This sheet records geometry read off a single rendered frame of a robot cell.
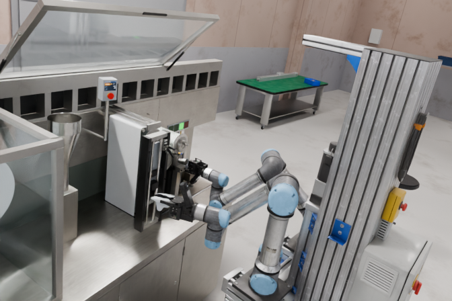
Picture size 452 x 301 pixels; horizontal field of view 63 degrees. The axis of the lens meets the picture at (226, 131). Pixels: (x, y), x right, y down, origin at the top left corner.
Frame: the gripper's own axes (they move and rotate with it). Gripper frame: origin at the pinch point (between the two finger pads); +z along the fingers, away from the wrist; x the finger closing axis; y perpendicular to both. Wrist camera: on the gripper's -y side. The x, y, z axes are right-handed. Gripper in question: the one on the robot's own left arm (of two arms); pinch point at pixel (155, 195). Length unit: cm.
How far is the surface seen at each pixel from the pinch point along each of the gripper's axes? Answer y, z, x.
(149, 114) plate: -21, 39, 71
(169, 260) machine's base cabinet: 47, -4, 27
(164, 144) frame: -17.9, 8.3, 23.8
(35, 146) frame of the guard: -30, 23, -53
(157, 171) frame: -2.1, 10.3, 24.6
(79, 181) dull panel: 17, 57, 29
